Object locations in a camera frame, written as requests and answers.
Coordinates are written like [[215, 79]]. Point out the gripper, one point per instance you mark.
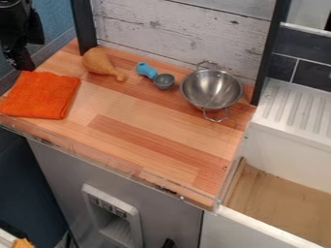
[[13, 29]]

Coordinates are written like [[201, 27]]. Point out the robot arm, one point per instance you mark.
[[8, 4]]

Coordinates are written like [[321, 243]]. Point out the orange cloth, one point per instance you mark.
[[39, 94]]

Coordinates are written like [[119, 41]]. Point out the toy chicken drumstick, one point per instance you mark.
[[97, 61]]

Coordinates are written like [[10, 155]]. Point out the blue and grey toy spoon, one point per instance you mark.
[[158, 77]]

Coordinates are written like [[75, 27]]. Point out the silver pot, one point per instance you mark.
[[211, 88]]

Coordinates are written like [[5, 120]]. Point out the toy sink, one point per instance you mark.
[[282, 203]]

